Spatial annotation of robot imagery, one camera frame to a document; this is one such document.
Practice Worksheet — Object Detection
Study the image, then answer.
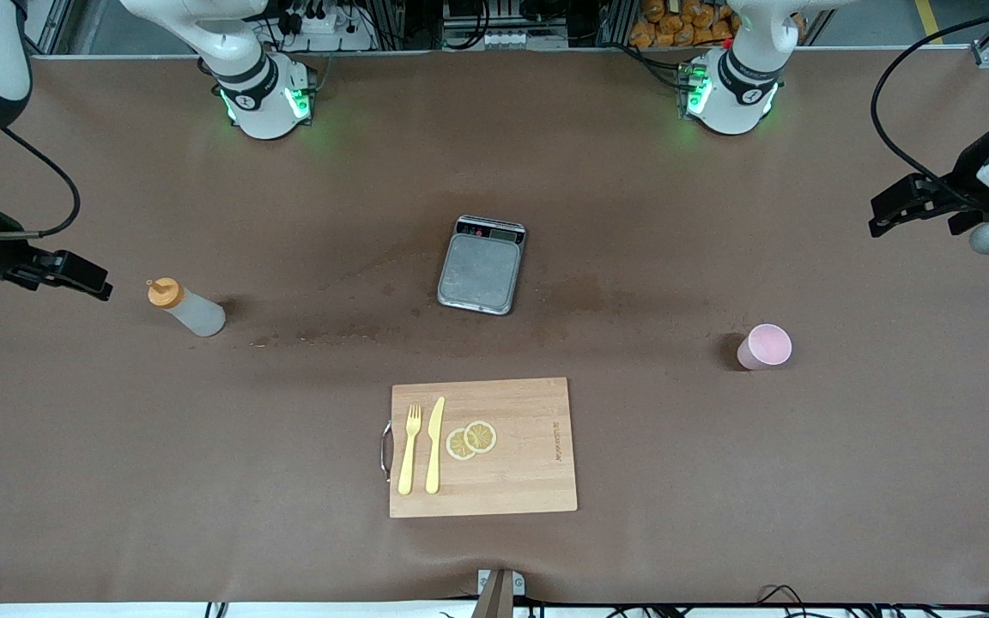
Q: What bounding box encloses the black floor cable bundle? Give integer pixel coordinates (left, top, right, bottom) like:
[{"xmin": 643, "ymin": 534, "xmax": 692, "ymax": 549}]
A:
[{"xmin": 529, "ymin": 583, "xmax": 989, "ymax": 618}]

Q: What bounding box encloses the pile of orange objects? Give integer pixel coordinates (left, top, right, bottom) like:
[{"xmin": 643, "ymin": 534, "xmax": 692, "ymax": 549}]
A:
[{"xmin": 628, "ymin": 0, "xmax": 806, "ymax": 50}]

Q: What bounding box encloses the pink plastic cup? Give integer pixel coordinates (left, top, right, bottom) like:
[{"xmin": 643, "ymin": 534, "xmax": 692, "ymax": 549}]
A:
[{"xmin": 736, "ymin": 323, "xmax": 794, "ymax": 373}]

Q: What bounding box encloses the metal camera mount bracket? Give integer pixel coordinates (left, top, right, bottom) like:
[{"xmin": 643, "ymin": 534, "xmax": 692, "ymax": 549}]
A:
[{"xmin": 470, "ymin": 567, "xmax": 527, "ymax": 618}]

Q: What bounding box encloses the yellow plastic fork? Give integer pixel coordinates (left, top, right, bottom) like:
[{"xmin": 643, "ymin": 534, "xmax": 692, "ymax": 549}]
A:
[{"xmin": 397, "ymin": 403, "xmax": 423, "ymax": 497}]

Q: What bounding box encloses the silver digital kitchen scale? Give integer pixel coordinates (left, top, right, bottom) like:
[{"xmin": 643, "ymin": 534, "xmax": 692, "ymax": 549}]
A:
[{"xmin": 436, "ymin": 214, "xmax": 529, "ymax": 317}]

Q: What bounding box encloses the wooden cutting board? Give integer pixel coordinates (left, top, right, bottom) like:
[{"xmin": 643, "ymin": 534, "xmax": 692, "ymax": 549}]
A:
[{"xmin": 379, "ymin": 377, "xmax": 579, "ymax": 520}]

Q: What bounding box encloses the yellow plastic knife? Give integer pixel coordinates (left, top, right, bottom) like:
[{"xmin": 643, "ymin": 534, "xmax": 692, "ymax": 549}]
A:
[{"xmin": 424, "ymin": 396, "xmax": 446, "ymax": 496}]

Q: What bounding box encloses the white power strip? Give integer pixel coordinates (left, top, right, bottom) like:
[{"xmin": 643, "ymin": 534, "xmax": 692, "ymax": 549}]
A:
[{"xmin": 276, "ymin": 0, "xmax": 377, "ymax": 54}]

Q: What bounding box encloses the translucent orange-capped sauce bottle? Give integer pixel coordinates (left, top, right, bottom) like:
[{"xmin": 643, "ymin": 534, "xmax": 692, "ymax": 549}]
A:
[{"xmin": 147, "ymin": 276, "xmax": 228, "ymax": 338}]

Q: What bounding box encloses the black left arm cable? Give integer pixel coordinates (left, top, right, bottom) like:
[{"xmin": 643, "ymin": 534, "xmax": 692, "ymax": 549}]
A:
[{"xmin": 870, "ymin": 7, "xmax": 989, "ymax": 214}]

